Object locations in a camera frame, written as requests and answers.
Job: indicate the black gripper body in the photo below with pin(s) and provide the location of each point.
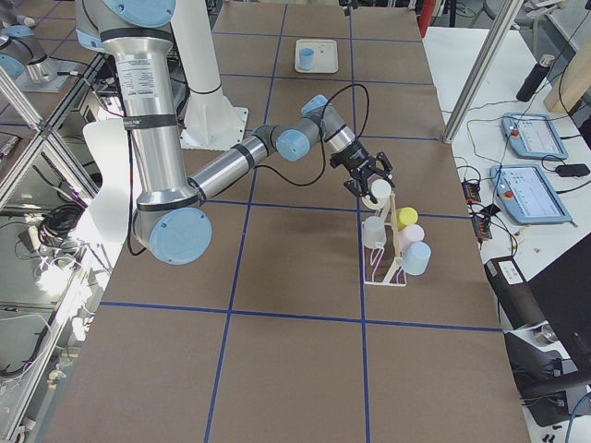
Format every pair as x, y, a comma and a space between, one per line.
353, 157

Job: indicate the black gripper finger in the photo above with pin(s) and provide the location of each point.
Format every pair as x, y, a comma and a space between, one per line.
390, 181
367, 196

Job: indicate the cream white cup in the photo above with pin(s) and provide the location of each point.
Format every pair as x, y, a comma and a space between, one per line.
381, 190

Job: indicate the grey cup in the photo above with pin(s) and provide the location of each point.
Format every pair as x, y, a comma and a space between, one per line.
373, 233

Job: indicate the yellow cup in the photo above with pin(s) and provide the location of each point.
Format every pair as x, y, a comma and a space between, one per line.
406, 216

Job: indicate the pink cup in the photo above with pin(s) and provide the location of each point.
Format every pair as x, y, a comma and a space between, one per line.
410, 234

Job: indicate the light blue cup front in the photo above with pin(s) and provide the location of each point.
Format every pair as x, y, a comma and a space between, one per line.
416, 258

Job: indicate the light blue cup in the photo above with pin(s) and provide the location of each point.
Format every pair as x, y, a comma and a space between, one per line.
416, 258
305, 59

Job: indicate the wooden rack dowel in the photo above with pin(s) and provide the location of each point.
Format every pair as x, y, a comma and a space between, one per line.
397, 259

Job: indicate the cream plastic tray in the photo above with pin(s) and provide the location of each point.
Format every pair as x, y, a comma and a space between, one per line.
326, 60

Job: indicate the grey teach pendant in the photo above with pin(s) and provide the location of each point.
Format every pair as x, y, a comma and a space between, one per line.
527, 196
533, 136

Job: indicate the black water bottle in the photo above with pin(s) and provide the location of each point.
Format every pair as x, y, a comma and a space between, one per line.
534, 79

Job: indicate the dark box with label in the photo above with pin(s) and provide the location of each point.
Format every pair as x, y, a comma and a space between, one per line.
517, 307

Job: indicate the black power adapter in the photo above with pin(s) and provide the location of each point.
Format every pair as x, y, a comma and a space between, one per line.
572, 170

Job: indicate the white wire cup rack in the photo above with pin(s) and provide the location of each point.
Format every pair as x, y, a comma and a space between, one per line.
378, 268

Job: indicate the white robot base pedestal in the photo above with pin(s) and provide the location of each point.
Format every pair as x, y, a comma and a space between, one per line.
210, 121

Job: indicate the aluminium frame post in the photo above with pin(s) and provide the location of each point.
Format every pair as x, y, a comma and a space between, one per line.
487, 53

